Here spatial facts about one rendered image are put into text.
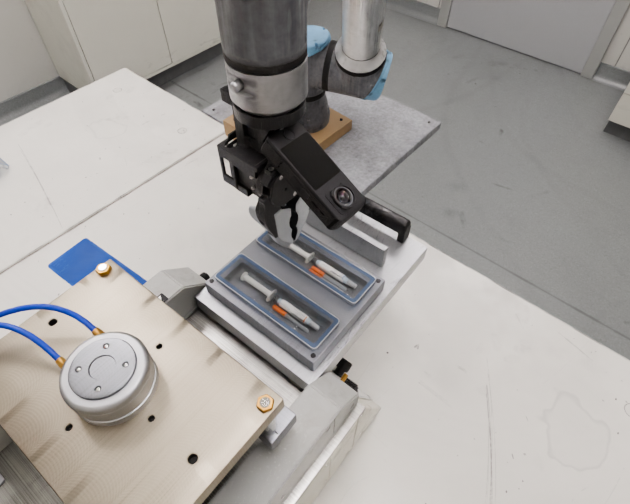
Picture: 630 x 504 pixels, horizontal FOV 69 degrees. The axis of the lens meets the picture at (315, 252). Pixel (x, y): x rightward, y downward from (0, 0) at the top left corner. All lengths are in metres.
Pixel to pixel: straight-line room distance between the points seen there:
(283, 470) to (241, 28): 0.43
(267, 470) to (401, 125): 1.04
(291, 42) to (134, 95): 1.18
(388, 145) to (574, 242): 1.23
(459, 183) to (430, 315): 1.49
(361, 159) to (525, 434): 0.74
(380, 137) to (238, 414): 0.99
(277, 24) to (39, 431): 0.41
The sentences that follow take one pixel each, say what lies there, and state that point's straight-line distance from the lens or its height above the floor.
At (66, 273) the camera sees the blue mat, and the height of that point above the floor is 0.75.
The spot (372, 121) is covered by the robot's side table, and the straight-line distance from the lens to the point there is 1.37.
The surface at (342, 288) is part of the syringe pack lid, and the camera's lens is 0.65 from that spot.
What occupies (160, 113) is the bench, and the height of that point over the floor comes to 0.75.
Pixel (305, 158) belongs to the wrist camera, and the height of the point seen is 1.24.
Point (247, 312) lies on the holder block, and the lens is 0.64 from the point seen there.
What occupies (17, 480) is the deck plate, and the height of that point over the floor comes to 0.93.
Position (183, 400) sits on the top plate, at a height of 1.11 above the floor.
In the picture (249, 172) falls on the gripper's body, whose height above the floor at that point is 1.21.
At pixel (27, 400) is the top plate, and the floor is 1.11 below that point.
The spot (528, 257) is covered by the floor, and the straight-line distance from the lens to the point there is 2.15.
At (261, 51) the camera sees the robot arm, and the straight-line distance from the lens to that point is 0.41.
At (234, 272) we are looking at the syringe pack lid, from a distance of 0.67.
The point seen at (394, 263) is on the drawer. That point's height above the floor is 0.97.
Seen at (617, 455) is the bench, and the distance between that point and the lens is 0.95.
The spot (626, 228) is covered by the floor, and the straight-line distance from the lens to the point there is 2.49.
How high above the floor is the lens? 1.54
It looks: 51 degrees down
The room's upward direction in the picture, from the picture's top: straight up
